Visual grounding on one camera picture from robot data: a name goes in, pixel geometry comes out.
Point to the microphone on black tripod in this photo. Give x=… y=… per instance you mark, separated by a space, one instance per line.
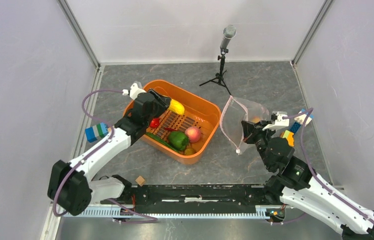
x=229 y=32

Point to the olive toy fruit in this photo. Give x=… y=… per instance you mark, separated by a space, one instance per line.
x=189 y=151

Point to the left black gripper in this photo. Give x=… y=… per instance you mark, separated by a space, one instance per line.
x=163 y=102

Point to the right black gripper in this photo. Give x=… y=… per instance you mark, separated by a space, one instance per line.
x=250 y=130

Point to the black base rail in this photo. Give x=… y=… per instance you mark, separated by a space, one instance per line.
x=196 y=198

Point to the green toy bell pepper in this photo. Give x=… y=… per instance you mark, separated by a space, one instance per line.
x=178 y=140

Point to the pink toy peach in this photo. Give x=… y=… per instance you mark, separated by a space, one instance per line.
x=193 y=133

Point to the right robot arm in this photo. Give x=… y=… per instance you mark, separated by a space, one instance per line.
x=296 y=184

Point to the orange plastic basket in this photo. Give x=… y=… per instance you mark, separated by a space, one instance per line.
x=198 y=112

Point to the blue green striped brick stack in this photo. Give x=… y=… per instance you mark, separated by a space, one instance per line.
x=96 y=132

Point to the blue white toy brick stack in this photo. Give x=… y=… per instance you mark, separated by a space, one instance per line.
x=301 y=120

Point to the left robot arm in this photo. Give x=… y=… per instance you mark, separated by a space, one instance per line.
x=71 y=186

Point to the yellow toy corn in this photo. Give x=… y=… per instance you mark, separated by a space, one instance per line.
x=176 y=107

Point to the small wooden cube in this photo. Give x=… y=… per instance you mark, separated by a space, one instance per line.
x=140 y=180

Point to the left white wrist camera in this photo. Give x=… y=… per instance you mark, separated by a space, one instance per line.
x=136 y=89

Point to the green toy cucumber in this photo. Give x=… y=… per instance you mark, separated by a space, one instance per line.
x=161 y=141

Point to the red toy strawberry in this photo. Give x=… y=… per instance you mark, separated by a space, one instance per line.
x=155 y=123

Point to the red toy chili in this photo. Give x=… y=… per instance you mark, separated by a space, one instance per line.
x=169 y=129

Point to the yellow toy lemon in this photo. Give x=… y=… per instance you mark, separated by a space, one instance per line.
x=255 y=119

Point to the clear pink-dotted zip bag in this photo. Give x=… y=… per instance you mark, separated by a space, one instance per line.
x=236 y=110

